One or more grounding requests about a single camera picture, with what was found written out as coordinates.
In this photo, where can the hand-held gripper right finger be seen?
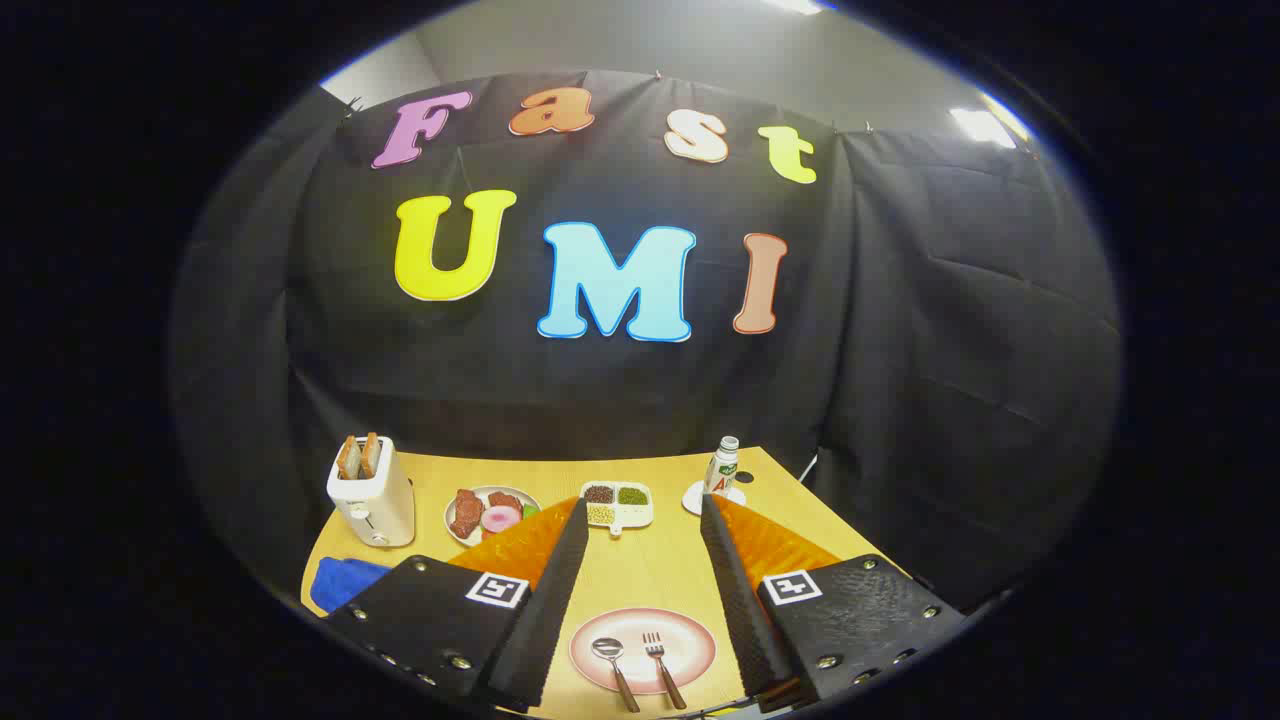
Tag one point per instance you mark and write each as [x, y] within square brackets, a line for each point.
[745, 610]

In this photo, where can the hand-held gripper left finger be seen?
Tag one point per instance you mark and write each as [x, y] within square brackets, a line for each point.
[545, 620]

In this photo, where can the pink round plate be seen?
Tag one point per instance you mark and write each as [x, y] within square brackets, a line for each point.
[690, 645]

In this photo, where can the pink ham slice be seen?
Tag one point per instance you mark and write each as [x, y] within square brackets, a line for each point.
[500, 519]

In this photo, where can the pile of yellow beans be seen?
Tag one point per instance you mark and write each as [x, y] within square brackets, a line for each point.
[600, 514]

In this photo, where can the oval white food plate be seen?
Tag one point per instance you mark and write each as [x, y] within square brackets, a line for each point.
[460, 535]

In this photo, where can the white square coaster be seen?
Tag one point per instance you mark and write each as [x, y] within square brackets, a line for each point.
[695, 500]

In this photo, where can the small brown meat piece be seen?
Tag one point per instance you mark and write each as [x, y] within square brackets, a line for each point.
[505, 500]

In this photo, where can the long brown meat piece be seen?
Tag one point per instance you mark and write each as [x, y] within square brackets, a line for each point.
[466, 513]

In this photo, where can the pile of dark beans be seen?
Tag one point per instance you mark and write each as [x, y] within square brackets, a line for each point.
[599, 494]

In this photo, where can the white divided dish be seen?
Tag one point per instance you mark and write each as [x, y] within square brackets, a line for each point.
[635, 515]

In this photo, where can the white drink bottle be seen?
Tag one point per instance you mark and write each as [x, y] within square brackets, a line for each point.
[722, 470]

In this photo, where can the pile of green beans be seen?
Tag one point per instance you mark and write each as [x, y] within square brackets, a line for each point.
[632, 495]

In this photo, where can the white toaster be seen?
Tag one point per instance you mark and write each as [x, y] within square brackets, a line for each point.
[380, 505]

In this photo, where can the blue cloth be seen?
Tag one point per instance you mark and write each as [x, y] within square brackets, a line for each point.
[345, 582]

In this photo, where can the brown toast slice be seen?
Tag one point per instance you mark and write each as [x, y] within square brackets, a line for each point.
[370, 454]
[349, 458]

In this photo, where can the ceiling light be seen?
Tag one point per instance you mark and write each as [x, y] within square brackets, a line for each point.
[982, 127]

